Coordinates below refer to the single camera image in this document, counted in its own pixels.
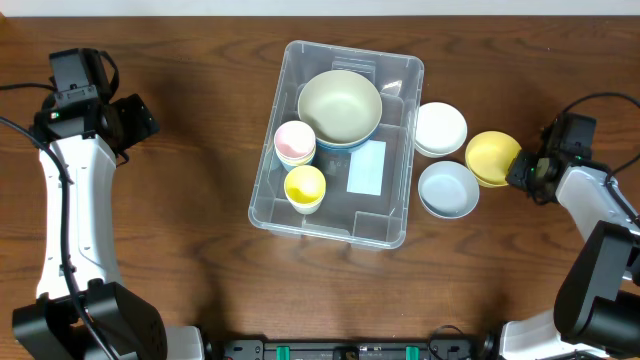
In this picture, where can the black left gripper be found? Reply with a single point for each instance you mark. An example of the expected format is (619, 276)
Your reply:
(138, 118)

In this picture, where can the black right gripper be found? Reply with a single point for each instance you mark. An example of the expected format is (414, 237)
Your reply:
(520, 170)

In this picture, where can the pink cup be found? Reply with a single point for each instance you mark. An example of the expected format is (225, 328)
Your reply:
(295, 140)

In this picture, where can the yellow cup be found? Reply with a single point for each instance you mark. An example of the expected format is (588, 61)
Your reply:
(304, 160)
(305, 185)

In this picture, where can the cream beige bowl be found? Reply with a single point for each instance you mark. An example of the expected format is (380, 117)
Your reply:
(341, 106)

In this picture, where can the light blue cup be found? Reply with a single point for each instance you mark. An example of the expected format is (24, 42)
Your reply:
(288, 166)

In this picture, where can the cream white cup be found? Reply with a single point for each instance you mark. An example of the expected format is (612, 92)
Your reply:
(306, 208)

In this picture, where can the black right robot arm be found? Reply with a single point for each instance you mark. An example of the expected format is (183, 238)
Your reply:
(592, 316)

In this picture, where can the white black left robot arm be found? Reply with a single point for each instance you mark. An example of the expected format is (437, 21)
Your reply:
(82, 309)

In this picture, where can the clear plastic storage container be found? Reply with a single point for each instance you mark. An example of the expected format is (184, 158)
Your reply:
(375, 222)

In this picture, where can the yellow bowl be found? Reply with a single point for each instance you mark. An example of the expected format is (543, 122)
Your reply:
(488, 156)

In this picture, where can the light grey bowl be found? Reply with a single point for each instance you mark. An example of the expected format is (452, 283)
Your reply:
(448, 190)

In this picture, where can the white bowl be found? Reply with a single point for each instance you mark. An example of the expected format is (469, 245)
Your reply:
(440, 131)

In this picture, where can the white paper label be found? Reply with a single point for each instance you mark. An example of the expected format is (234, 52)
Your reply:
(366, 169)

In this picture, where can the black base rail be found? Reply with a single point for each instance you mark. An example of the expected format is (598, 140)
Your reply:
(445, 343)

